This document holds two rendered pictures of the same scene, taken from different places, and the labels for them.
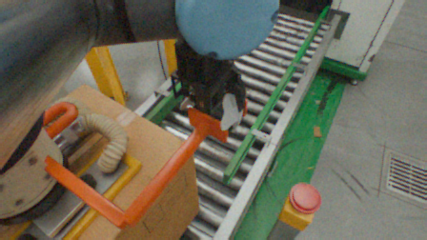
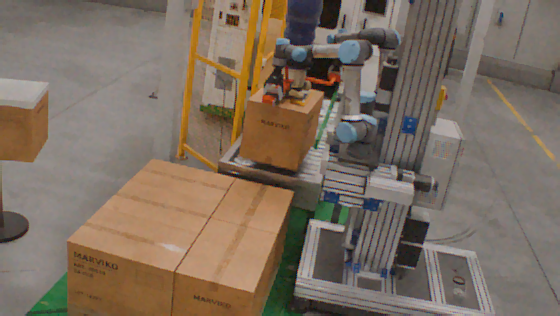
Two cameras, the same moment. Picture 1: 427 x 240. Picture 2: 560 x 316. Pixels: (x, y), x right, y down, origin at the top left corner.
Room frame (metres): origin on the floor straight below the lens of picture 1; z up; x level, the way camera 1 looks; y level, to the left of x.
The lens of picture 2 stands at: (-3.26, 1.83, 2.16)
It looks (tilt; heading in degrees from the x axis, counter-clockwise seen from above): 23 degrees down; 337
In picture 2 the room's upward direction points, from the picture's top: 10 degrees clockwise
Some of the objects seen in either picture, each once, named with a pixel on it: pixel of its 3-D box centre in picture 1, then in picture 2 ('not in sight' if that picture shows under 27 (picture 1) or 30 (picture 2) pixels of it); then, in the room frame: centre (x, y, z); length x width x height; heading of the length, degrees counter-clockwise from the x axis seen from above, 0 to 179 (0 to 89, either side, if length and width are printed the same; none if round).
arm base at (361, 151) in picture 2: not in sight; (360, 146); (-0.69, 0.28, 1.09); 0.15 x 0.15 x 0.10
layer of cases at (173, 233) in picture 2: not in sight; (190, 242); (-0.45, 1.11, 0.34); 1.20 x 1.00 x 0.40; 150
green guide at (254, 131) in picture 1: (297, 71); (331, 116); (1.18, -0.47, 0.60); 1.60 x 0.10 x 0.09; 150
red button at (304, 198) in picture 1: (303, 200); not in sight; (0.24, -0.20, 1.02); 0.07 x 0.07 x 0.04
